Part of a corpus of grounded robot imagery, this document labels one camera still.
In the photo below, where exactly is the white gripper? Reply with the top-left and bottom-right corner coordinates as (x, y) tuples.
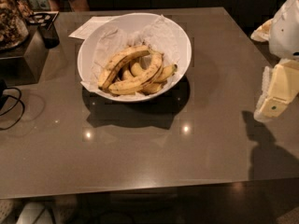
(250, 0), (299, 123)

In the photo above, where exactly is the long curved banana front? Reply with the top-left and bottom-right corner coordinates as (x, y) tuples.
(108, 51), (163, 95)

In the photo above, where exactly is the white paper bowl liner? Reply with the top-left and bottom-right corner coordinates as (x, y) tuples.
(78, 13), (192, 103)

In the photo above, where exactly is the white bowl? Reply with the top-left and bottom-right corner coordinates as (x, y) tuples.
(78, 13), (192, 103)

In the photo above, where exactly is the small banana centre left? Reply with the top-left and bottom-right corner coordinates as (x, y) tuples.
(121, 66), (134, 80)

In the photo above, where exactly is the long spotted banana left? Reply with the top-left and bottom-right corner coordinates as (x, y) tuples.
(97, 45), (150, 90)

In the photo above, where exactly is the white paper sheet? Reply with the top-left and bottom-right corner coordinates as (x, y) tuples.
(69, 16), (116, 40)

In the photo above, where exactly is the dark box stand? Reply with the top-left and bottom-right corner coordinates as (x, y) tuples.
(0, 26), (49, 86)

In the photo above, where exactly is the glass jar with snacks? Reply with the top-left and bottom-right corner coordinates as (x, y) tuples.
(0, 0), (29, 50)

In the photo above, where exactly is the white object under table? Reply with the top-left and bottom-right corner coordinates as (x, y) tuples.
(16, 202), (54, 224)

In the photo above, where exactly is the black cable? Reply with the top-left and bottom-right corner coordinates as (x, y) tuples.
(0, 79), (26, 132)

